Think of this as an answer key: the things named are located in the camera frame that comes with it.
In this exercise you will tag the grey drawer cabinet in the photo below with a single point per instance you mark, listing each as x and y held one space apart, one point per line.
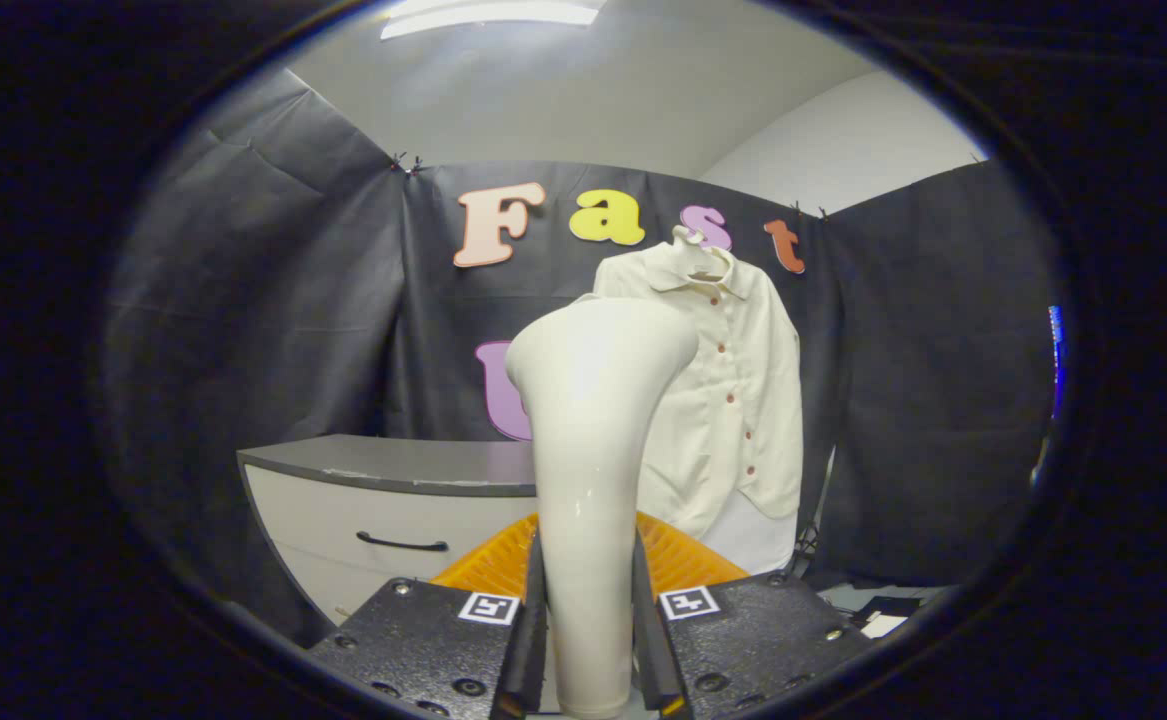
393 465

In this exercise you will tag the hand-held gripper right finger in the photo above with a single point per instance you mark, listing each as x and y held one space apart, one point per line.
651 660

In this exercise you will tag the white dress form with stand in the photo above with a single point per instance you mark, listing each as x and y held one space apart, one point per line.
763 545

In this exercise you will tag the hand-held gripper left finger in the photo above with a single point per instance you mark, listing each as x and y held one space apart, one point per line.
533 660

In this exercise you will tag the black box with white sheet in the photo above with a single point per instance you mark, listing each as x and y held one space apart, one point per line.
883 607

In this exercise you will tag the ceiling light panel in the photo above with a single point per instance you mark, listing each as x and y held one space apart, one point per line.
488 12

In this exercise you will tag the thin grey metal pole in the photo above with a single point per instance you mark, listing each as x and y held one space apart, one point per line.
823 490

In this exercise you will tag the black backdrop cloth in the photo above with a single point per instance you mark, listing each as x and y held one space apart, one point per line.
273 320

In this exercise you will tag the white garment steamer head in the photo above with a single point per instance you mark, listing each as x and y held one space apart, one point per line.
588 450

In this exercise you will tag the white clothes hanger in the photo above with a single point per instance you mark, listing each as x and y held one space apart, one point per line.
685 240

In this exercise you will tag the cream button shirt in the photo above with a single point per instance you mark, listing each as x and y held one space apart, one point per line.
743 400

